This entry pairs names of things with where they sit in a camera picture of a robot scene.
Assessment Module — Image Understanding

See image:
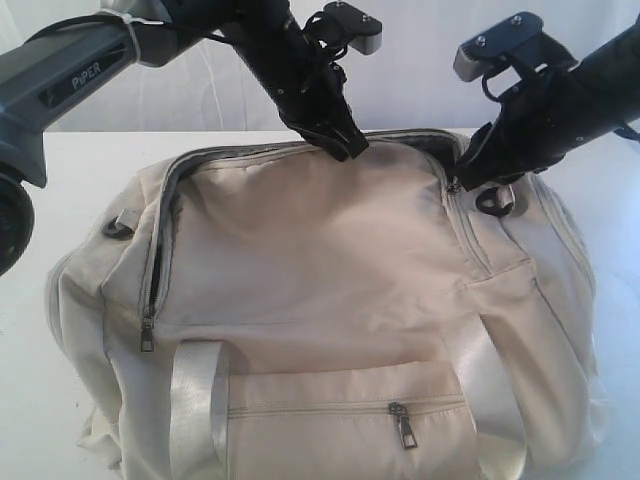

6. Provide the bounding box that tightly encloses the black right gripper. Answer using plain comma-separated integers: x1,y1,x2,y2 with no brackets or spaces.
457,23,639,191

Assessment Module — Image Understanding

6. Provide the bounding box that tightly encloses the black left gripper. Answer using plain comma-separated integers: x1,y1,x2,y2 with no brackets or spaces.
221,1,369,161

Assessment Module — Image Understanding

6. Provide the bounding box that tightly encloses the beige duffel bag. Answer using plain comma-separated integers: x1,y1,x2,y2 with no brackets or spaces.
47,130,606,479

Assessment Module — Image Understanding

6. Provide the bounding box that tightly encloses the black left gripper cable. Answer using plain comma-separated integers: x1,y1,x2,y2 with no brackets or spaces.
204,12,351,96

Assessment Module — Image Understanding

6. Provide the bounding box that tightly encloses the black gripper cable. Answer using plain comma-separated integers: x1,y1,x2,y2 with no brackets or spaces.
204,12,351,96
614,119,640,146

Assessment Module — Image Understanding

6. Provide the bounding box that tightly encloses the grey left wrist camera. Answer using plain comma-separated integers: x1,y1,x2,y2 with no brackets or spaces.
323,1,383,56

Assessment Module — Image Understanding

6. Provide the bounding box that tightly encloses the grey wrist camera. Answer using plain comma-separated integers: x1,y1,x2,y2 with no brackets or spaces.
453,11,578,83
323,1,383,56

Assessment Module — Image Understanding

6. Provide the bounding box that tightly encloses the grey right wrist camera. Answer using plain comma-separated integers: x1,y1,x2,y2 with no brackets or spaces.
453,11,578,83

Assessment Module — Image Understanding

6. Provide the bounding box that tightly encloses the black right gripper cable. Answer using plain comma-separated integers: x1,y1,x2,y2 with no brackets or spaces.
614,119,640,146

